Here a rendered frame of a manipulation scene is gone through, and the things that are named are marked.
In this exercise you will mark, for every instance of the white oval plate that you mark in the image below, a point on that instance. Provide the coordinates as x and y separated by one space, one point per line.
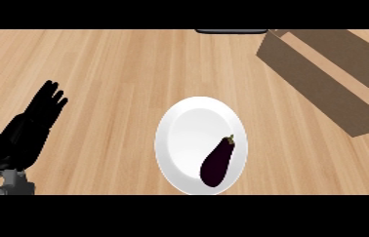
192 140

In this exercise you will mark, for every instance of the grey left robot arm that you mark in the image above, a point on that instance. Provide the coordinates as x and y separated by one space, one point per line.
13 183

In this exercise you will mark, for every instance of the brown cardboard box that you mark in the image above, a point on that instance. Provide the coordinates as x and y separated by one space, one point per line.
322 75

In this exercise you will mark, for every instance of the dark purple eggplant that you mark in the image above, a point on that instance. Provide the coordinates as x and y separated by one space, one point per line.
216 164

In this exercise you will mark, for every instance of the dark flat appliance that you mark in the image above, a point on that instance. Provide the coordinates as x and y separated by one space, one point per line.
230 31

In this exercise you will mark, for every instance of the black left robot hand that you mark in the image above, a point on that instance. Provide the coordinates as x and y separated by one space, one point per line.
36 120

